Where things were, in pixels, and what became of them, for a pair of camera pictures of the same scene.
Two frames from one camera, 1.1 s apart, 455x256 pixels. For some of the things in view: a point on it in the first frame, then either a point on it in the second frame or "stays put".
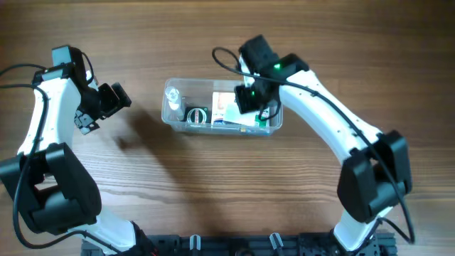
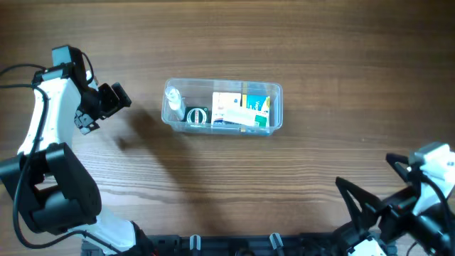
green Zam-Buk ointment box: (197, 116) stays put
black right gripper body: (244, 99) to (375, 208)
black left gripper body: (116, 98) stays put
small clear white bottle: (175, 109) stays put
